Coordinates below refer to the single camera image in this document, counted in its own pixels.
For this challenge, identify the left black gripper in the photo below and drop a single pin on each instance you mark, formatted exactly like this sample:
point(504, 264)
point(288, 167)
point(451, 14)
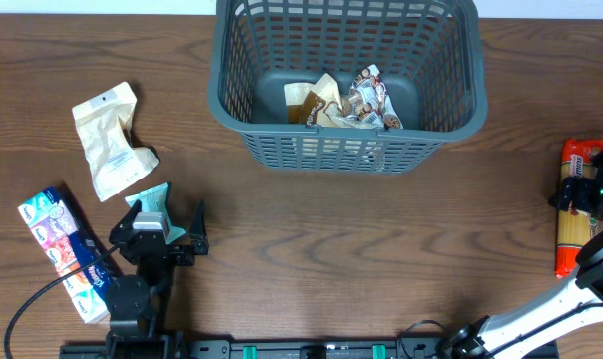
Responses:
point(198, 242)

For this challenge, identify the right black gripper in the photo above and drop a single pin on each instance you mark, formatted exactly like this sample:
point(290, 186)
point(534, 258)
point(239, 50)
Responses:
point(581, 198)

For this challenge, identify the teal snack packet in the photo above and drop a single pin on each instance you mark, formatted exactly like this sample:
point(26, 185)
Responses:
point(155, 200)

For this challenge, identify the red spaghetti packet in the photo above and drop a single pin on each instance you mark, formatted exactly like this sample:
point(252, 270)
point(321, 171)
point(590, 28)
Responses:
point(574, 226)

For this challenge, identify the beige paper pouch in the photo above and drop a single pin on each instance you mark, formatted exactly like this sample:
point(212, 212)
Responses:
point(103, 124)

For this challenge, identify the colourful tissue multipack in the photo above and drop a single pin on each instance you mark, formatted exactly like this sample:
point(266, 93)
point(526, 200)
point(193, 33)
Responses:
point(64, 239)

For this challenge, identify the brown Panners snack bag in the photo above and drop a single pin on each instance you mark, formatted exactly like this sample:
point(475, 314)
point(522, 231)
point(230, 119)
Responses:
point(313, 104)

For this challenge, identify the brown white snack bag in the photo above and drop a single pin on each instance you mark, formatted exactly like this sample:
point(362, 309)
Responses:
point(367, 104)

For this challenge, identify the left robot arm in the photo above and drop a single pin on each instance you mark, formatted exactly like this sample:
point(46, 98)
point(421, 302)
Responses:
point(138, 303)

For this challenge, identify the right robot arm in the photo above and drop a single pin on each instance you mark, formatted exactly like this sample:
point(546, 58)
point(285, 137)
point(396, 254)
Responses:
point(576, 301)

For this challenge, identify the grey plastic basket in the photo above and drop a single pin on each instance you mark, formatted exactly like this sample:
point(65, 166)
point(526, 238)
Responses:
point(428, 52)

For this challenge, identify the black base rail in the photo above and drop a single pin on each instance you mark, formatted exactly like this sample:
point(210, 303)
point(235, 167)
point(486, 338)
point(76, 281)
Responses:
point(423, 348)

